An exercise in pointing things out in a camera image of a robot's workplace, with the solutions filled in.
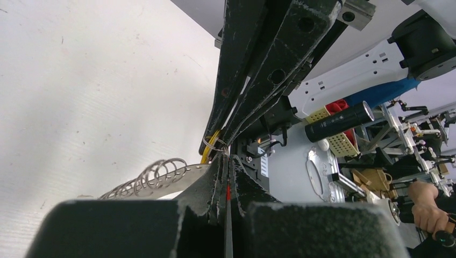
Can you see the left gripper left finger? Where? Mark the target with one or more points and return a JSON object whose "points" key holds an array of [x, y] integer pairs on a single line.
{"points": [[185, 224]]}

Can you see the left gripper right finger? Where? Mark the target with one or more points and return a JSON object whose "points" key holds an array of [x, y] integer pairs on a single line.
{"points": [[265, 227]]}

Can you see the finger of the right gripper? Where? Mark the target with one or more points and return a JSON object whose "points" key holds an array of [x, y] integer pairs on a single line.
{"points": [[300, 30], [243, 22]]}

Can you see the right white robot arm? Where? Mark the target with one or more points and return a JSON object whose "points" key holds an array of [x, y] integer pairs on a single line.
{"points": [[414, 49]]}

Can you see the operator bare hand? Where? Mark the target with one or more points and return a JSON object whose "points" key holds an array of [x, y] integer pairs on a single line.
{"points": [[430, 218]]}

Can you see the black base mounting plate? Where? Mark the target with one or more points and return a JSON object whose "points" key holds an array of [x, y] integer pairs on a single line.
{"points": [[247, 151]]}

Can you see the blue cloth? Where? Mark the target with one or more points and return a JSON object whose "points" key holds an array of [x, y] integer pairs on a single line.
{"points": [[382, 93]]}

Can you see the black cylindrical flashlight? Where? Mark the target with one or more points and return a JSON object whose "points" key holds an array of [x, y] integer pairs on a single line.
{"points": [[339, 122]]}

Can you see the yellow perforated basket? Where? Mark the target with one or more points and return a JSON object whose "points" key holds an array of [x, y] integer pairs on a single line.
{"points": [[342, 144]]}

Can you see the right white slotted cable duct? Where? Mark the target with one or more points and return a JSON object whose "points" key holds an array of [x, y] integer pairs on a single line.
{"points": [[263, 162]]}

